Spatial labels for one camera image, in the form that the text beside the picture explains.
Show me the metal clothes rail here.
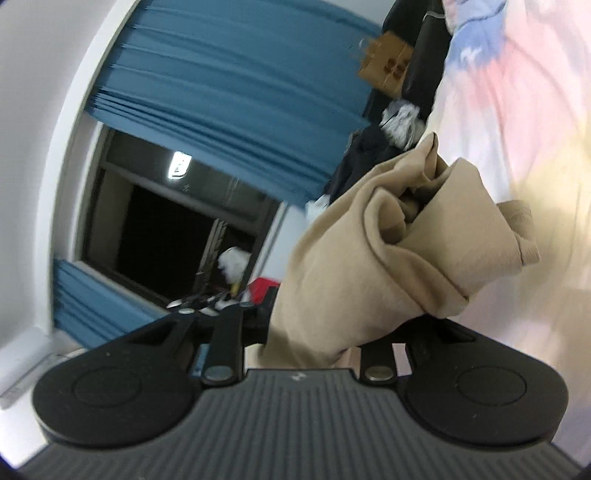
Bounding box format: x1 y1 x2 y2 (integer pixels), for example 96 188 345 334
194 217 232 301

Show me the blue curtain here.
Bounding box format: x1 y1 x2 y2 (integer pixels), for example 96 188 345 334
83 0 384 208
52 258 169 349

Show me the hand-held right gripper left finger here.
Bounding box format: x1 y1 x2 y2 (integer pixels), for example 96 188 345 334
117 302 273 387

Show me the white hoodie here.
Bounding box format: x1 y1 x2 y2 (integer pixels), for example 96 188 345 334
302 194 333 220

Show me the tan t-shirt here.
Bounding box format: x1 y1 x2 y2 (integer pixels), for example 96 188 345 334
256 131 541 370

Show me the lit sign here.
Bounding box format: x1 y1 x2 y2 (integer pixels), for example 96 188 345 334
167 150 192 180

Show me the white hanging cloth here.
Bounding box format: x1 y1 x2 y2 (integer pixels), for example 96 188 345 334
217 247 254 283

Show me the dark framed window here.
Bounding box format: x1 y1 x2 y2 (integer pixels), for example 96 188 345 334
76 124 289 310

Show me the patterned grey cloth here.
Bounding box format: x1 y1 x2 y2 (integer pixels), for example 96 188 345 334
379 99 428 148

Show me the red cloth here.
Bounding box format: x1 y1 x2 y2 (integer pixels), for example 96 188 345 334
242 276 282 305

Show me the brown paper bag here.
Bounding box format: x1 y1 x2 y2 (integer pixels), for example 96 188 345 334
358 30 416 100

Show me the pastel tie-dye bed blanket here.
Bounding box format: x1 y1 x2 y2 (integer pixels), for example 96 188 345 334
422 0 591 462

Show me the black jacket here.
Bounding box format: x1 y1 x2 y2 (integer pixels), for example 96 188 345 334
323 124 407 204

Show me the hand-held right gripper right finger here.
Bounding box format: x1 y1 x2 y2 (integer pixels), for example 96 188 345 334
359 318 476 384

